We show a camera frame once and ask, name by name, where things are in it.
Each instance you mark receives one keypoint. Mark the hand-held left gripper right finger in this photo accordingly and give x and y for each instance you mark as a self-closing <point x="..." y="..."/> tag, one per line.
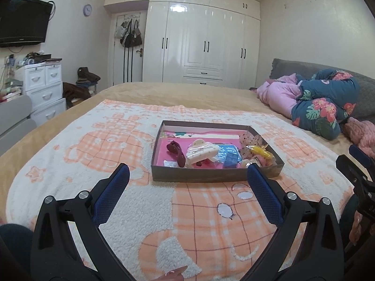
<point x="265" y="194"/>

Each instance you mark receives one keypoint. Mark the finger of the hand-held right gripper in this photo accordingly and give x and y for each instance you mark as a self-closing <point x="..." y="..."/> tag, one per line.
<point x="361" y="154"/>
<point x="347" y="166"/>

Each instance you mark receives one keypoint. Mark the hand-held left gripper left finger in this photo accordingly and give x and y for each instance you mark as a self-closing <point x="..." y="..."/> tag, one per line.
<point x="111" y="194"/>

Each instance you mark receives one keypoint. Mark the pearl hair claw clip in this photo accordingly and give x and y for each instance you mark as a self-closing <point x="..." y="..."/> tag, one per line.
<point x="247" y="161"/>

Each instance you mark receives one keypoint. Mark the yellow hair accessory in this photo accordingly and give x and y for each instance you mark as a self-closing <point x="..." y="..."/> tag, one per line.
<point x="260" y="151"/>

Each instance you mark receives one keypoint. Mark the shallow cardboard box tray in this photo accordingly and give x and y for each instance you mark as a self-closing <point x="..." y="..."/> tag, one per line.
<point x="205" y="174"/>

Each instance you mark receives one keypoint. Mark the cream hair claw clip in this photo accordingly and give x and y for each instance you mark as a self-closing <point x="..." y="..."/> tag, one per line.
<point x="202" y="152"/>

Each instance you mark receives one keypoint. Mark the dark red hair claw clip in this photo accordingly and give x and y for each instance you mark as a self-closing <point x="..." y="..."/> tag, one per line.
<point x="178" y="156"/>

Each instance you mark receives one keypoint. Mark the person's right hand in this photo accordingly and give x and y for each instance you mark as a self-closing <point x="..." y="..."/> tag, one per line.
<point x="356" y="228"/>

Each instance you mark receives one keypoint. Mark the person's left hand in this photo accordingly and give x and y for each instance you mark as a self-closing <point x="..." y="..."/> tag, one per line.
<point x="175" y="273"/>

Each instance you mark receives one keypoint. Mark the pink knitted cloth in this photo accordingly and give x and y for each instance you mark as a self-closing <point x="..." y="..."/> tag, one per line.
<point x="363" y="134"/>

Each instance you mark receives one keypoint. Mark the pink fuzzy hair clip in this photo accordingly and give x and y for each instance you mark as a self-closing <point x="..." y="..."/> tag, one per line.
<point x="266" y="161"/>

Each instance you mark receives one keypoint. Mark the orange and white plush blanket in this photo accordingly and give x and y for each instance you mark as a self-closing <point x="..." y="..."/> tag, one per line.
<point x="117" y="140"/>

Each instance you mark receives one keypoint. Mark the pink dotted mesh hair bow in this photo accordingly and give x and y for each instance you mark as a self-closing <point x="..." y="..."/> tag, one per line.
<point x="247" y="139"/>

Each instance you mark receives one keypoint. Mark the grey padded headboard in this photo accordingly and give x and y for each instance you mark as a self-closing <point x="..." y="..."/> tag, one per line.
<point x="366" y="93"/>

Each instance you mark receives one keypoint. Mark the blue floral quilt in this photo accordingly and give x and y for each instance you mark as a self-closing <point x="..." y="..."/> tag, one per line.
<point x="322" y="105"/>

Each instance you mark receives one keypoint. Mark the clear earring card packet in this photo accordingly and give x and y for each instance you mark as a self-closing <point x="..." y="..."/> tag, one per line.
<point x="170" y="164"/>

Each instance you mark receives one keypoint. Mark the pink printed glossy sheet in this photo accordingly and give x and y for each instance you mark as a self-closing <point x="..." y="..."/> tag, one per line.
<point x="164" y="152"/>

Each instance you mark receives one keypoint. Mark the pink quilt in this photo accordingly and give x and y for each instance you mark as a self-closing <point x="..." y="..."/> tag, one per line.
<point x="278" y="96"/>

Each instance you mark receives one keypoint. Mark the dark brown clothes pile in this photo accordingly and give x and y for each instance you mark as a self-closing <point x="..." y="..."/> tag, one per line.
<point x="74" y="93"/>

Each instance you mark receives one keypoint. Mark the person's dark trouser leg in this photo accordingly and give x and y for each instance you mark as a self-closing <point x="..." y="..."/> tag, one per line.
<point x="14" y="248"/>

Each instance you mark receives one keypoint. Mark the bed with tan cover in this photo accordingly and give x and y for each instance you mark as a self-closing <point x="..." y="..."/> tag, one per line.
<point x="175" y="93"/>

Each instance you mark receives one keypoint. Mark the stool with dark boots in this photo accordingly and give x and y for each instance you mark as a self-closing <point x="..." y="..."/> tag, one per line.
<point x="86" y="76"/>

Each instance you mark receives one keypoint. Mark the white plastic drawer cabinet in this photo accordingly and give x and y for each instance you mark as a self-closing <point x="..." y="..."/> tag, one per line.
<point x="44" y="93"/>

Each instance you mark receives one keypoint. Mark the grey chair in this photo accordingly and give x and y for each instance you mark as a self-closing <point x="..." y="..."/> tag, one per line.
<point x="14" y="117"/>

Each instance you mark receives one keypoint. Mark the cluttered side shelf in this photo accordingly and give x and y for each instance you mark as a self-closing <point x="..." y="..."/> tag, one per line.
<point x="8" y="85"/>

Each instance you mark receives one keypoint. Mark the clutter of dark devices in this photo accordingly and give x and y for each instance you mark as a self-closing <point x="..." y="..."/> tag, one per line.
<point x="41" y="58"/>

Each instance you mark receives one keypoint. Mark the bunch of hanging bags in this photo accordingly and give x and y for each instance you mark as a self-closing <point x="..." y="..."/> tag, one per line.
<point x="130" y="36"/>

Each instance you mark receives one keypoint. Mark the white glossy wardrobe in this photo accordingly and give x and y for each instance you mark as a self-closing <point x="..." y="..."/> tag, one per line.
<point x="205" y="35"/>

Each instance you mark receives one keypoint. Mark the black flat television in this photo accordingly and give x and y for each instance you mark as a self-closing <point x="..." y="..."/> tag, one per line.
<point x="20" y="23"/>

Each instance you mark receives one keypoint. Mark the round purple wall clock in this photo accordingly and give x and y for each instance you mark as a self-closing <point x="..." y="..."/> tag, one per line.
<point x="87" y="10"/>

